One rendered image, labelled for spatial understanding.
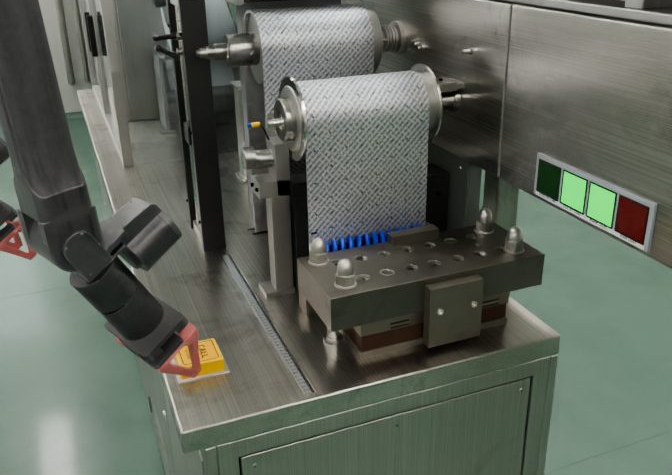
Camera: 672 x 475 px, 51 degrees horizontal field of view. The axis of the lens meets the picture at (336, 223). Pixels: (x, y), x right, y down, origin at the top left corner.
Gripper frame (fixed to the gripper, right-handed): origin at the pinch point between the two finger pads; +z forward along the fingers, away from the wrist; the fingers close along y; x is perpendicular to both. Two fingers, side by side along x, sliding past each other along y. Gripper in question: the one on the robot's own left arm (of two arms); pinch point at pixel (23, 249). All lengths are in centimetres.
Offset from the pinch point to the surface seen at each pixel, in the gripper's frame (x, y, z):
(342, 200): -41, -36, 16
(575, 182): -56, -73, 14
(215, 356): -6.1, -36.2, 17.6
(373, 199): -46, -38, 20
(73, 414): 21, 91, 108
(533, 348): -41, -69, 42
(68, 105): -150, 492, 191
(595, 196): -54, -77, 14
